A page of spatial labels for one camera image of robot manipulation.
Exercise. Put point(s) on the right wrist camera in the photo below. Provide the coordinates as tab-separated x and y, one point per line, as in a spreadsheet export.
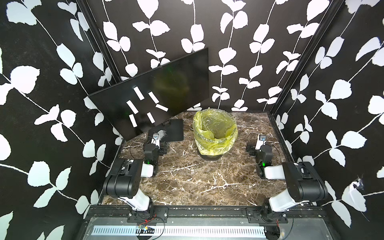
261	140

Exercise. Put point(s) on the yellow plastic bin liner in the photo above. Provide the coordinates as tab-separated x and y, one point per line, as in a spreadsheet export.
214	132

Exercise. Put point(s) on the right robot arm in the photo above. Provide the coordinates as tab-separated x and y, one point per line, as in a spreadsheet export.
304	185

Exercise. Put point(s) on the black flat monitor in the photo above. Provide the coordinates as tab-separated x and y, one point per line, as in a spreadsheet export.
177	85

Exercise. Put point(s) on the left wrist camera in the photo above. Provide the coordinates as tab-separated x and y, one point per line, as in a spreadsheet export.
156	138

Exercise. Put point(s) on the black front rail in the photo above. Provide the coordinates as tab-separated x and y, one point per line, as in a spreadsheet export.
250	214

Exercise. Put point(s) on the white perforated cable duct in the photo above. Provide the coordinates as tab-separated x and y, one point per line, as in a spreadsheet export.
182	231

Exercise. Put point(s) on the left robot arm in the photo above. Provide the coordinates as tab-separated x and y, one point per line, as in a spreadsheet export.
123	181

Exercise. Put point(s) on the black monitor stand base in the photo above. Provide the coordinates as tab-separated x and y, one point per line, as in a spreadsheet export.
174	131

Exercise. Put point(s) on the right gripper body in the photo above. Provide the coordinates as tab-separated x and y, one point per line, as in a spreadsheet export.
253	152

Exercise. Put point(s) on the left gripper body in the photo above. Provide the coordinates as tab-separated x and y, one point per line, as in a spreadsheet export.
162	149

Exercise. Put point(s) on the mesh trash bin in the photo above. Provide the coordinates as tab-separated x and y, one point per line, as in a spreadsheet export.
211	156

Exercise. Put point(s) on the sticky note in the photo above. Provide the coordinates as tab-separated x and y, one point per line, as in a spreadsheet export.
133	120
132	107
161	107
151	118

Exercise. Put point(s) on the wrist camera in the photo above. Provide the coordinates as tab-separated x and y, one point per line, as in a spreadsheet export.
156	138
261	140

